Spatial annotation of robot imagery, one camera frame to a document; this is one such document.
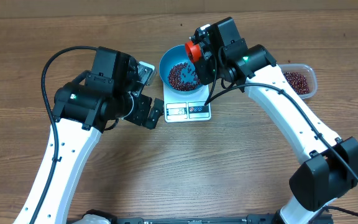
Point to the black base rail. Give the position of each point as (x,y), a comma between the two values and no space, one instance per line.
(97,216)

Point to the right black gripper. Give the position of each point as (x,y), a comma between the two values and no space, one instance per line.
(204,68)

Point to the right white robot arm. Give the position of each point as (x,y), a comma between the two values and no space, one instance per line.
(328,163)

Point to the red beans in bowl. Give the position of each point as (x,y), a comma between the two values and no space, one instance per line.
(183,77)

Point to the red measuring scoop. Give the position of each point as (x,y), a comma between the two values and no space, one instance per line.
(193,51)

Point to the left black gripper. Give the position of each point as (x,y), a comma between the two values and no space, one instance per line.
(140,117)

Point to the white digital kitchen scale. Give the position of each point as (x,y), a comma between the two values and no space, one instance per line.
(186,106)

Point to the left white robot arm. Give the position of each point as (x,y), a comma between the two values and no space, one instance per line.
(84,108)

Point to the teal blue bowl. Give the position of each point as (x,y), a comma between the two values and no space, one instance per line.
(170,58)

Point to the clear plastic bean container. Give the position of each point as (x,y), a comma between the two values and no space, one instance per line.
(305,70)

